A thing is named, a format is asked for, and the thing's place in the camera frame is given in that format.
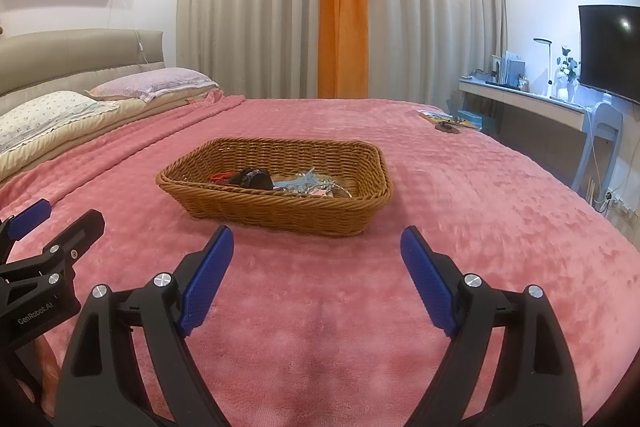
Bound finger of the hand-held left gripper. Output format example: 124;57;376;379
0;209;106;309
0;198;53;264

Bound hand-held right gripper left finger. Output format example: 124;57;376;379
52;224;236;427

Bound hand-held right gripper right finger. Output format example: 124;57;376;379
400;226;584;427

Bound brown wicker basket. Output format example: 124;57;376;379
156;137;393;238

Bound silver crystal chain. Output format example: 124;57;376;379
285;179;354;198

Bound light blue hair clip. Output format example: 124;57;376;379
272;168;321;192

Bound person's left hand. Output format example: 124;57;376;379
32;334;57;390

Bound white floral pillow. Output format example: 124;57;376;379
0;91;120;154

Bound black hair claw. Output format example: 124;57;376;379
227;168;275;192

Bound pink fleece blanket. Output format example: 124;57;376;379
0;96;640;427

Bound pillows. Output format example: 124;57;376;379
0;84;222;186

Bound beige padded headboard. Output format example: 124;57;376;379
0;28;167;102

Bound lilac pillow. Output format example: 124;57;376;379
84;67;221;102

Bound yellow book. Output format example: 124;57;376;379
417;109;481;128

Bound light blue storage bin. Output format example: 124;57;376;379
457;109;494;134

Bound white power strip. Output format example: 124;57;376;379
595;189;640;229

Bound white desk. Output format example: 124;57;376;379
457;77;592;144

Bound books on desk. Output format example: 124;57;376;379
490;51;529;88

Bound light blue chair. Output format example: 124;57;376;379
570;99;624;204

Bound potted plant in white vase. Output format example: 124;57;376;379
555;44;582;102

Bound white desk lamp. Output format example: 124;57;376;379
532;38;557;88

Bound beige curtain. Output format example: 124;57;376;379
175;0;321;100
367;0;508;112

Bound orange curtain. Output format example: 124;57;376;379
317;0;371;98

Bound black television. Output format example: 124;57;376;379
578;4;640;105

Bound white cable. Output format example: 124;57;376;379
112;0;147;54

